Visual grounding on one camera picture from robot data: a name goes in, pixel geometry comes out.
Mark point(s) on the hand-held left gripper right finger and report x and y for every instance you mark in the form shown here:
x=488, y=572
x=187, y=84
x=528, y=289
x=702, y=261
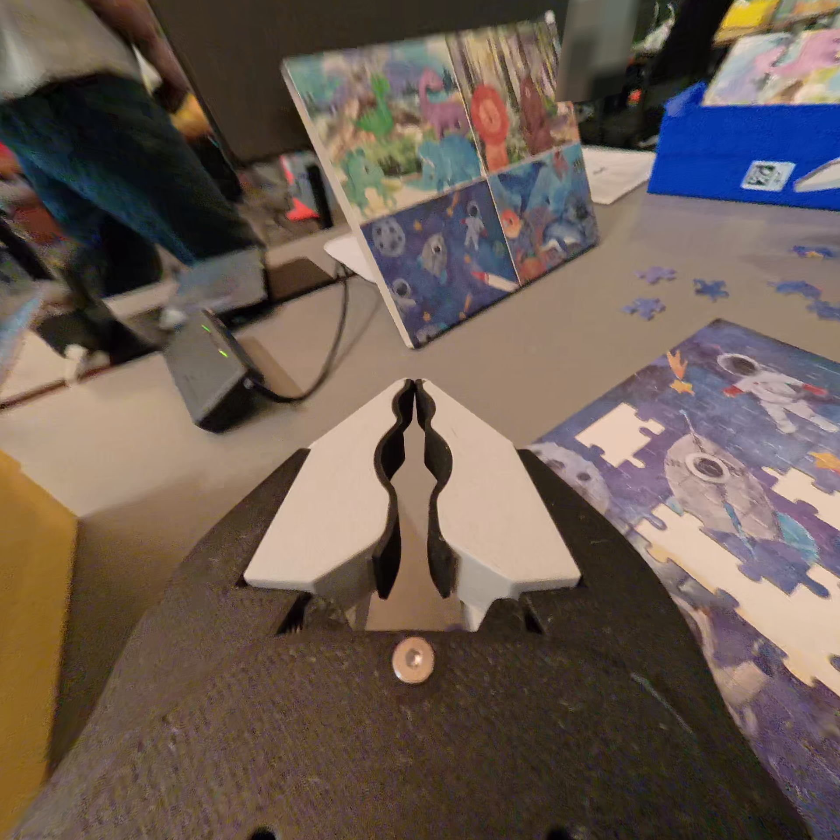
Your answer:
x=512, y=525

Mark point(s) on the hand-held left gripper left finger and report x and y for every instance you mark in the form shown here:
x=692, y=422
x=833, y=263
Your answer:
x=315, y=525

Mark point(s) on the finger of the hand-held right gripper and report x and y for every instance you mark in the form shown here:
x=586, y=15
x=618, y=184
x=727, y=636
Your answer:
x=823, y=180

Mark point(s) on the space jigsaw puzzle board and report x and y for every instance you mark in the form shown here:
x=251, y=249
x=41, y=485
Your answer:
x=722, y=525

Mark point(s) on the blue plastic bin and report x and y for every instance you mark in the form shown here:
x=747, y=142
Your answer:
x=709, y=157

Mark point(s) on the colourful puzzle sheet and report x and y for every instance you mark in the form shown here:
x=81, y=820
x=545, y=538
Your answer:
x=774, y=65

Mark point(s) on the black box green lights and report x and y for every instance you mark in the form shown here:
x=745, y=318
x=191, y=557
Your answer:
x=203, y=374

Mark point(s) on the instruction sheet in clear sleeve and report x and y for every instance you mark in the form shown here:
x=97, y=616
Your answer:
x=617, y=170

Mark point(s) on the grey panel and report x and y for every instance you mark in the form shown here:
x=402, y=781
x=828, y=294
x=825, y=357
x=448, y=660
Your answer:
x=597, y=46

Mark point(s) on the white stand base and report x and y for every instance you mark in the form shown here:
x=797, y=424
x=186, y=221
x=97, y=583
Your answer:
x=351, y=256

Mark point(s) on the yellow cardboard box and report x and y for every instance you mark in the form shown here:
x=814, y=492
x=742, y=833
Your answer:
x=33, y=623

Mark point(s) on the illustrated puzzle box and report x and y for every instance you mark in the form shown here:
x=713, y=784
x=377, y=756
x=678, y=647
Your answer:
x=426, y=197

